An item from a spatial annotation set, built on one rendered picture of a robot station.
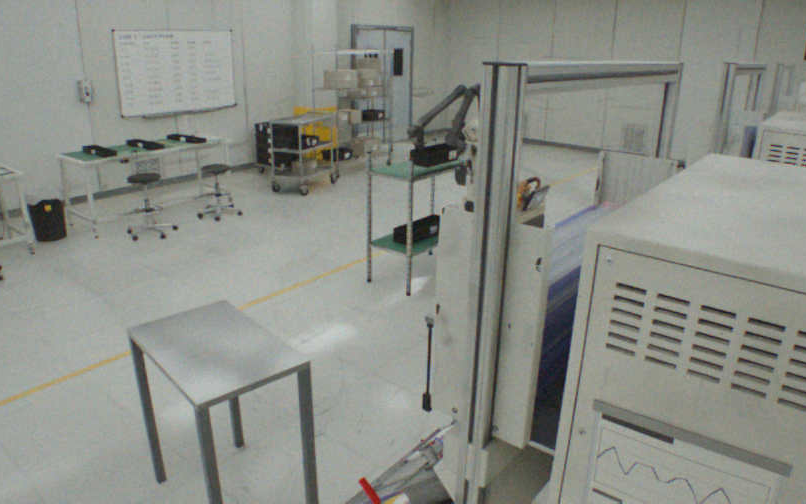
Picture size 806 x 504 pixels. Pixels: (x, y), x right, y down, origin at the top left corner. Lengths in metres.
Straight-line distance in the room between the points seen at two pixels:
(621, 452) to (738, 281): 0.27
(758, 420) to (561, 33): 11.38
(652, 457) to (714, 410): 0.10
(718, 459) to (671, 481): 0.07
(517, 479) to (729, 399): 0.45
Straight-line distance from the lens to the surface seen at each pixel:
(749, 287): 0.68
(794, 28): 10.95
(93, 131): 8.15
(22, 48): 7.84
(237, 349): 2.32
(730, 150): 2.11
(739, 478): 0.77
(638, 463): 0.80
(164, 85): 8.54
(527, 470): 1.08
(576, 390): 0.79
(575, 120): 11.84
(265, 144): 8.89
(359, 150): 9.10
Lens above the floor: 1.92
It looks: 20 degrees down
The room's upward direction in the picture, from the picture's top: 1 degrees clockwise
